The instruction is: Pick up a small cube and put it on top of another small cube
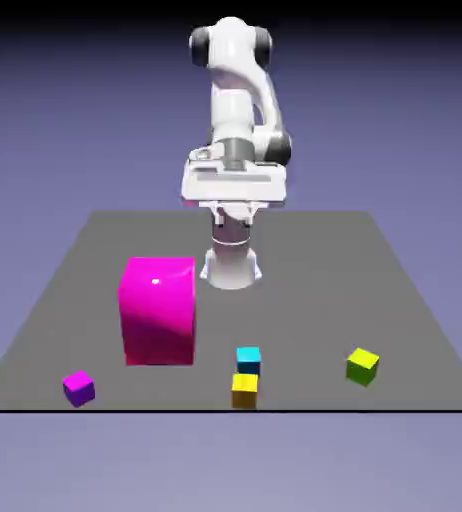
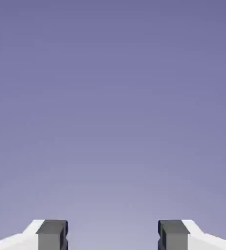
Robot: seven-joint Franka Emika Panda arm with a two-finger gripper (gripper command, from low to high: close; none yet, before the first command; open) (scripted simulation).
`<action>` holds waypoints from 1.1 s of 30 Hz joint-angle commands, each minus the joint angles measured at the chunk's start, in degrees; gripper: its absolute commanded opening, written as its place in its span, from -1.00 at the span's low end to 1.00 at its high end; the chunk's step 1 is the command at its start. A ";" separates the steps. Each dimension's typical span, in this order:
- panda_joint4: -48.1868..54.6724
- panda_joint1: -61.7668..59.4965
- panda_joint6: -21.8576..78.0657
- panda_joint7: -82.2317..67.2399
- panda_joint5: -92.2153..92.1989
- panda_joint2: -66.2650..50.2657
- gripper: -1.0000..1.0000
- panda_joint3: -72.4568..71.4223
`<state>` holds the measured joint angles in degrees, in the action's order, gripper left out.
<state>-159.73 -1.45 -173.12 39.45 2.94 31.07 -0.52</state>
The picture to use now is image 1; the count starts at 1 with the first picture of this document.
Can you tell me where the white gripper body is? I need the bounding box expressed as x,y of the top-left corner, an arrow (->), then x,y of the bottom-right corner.
180,158 -> 288,210

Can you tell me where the small cyan cube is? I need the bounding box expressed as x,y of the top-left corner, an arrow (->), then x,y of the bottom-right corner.
235,346 -> 262,376

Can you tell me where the small yellow cube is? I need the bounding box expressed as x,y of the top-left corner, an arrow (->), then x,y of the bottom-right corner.
230,372 -> 259,410

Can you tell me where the small lime green cube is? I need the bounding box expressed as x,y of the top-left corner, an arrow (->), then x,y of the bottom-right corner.
345,346 -> 381,388

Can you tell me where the small purple cube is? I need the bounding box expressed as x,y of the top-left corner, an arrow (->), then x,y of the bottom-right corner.
62,369 -> 96,409

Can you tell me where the large magenta box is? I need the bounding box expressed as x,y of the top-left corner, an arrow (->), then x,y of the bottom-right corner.
117,256 -> 197,367

